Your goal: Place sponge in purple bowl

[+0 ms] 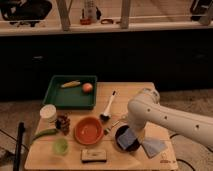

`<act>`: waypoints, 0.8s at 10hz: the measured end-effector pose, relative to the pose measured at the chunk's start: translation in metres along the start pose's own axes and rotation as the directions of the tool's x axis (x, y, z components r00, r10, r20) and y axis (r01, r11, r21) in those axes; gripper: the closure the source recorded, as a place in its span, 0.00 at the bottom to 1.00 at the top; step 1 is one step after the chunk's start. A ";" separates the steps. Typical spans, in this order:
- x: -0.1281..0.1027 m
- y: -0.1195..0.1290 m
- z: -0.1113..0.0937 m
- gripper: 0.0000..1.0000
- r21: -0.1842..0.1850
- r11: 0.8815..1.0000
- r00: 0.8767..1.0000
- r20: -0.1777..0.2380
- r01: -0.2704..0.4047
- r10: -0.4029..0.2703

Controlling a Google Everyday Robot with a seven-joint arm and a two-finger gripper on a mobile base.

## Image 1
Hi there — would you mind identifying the white bottle on shelf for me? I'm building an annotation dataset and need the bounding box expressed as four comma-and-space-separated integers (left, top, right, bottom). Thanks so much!
84, 0, 97, 23

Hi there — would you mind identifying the white round container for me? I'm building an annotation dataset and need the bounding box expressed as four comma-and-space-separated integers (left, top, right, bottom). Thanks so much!
40, 104, 57, 123

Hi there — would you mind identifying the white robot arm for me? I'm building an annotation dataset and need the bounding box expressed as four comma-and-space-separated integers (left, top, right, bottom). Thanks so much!
127, 88, 213, 148

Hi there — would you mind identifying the small green cup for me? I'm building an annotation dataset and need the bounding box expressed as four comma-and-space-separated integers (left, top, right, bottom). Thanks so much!
52, 138, 68, 155

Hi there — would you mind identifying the orange peach fruit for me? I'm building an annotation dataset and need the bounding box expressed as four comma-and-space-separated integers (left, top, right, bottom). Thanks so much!
82, 83, 93, 93

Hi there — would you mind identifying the wooden block eraser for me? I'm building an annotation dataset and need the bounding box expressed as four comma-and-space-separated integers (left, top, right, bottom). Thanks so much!
81, 149, 107, 163

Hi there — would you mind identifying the orange bowl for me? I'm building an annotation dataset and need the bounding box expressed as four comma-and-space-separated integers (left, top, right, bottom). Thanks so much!
74, 117, 104, 145

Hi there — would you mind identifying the dark purple bowl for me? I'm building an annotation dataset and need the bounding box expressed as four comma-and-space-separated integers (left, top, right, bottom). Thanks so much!
115, 125, 140, 152

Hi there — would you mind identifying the green plastic tray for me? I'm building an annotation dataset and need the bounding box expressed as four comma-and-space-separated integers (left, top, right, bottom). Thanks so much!
43, 75, 97, 110

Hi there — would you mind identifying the white dish brush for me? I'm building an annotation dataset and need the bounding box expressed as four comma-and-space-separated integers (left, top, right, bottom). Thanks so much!
100, 92, 116, 122

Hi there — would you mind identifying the black office chair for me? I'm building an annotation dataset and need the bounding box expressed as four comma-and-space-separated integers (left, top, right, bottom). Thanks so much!
0, 0, 52, 27

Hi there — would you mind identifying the green chili pepper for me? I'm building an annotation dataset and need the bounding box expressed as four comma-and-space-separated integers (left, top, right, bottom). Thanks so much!
33, 129, 58, 141

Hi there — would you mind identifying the black pole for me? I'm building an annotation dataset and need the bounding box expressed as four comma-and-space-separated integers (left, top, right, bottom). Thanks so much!
13, 122, 25, 171

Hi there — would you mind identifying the blue sponge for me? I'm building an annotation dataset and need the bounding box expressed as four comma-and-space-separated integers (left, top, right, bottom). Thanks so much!
117, 128, 136, 150

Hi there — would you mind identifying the blue-grey cloth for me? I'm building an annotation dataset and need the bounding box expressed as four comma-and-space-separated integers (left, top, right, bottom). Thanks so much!
141, 137, 167, 158

